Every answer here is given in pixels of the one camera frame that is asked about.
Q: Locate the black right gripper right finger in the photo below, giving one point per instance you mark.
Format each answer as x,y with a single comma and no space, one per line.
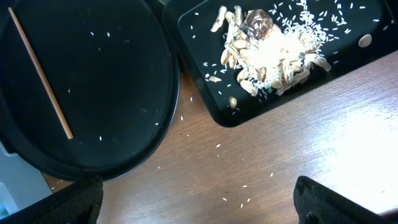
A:
315,203

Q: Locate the round black tray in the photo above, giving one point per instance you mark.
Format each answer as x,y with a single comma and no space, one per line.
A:
112,72

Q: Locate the wooden chopstick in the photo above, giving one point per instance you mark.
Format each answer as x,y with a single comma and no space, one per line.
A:
42,76

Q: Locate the rice and nutshell pile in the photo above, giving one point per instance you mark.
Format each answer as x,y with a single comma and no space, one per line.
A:
249,52

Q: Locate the grey dishwasher rack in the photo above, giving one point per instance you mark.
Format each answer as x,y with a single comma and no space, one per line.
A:
21,184

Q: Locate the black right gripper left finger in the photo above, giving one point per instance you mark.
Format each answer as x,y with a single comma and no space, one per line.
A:
79,203

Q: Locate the black rectangular tray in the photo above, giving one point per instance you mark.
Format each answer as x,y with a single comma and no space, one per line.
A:
280,99

